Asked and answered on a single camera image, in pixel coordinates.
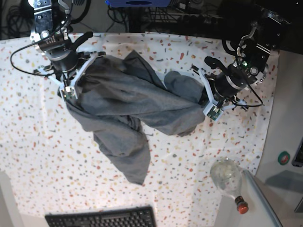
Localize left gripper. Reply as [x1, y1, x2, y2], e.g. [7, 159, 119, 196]
[205, 56, 247, 104]

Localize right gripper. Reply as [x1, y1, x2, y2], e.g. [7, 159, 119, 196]
[37, 32, 93, 73]

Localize grey t-shirt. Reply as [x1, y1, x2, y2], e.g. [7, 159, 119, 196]
[66, 51, 205, 185]

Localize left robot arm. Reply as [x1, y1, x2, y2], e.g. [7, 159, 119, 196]
[205, 7, 290, 108]

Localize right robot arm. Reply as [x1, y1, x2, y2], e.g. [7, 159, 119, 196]
[28, 0, 93, 80]

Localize black power strip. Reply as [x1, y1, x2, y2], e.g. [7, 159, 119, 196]
[177, 14, 223, 26]

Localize blue box with oval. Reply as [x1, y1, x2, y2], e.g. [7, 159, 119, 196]
[105, 0, 175, 8]

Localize clear glass bottle red cap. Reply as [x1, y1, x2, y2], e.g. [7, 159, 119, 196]
[210, 157, 249, 215]

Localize green and red tape roll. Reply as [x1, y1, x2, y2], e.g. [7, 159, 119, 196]
[277, 151, 290, 166]

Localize dark phone on table edge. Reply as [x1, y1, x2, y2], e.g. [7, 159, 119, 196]
[292, 140, 303, 167]

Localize terrazzo patterned tablecloth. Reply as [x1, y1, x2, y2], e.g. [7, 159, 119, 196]
[0, 38, 279, 227]

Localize black computer keyboard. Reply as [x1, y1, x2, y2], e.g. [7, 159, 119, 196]
[45, 206, 157, 227]

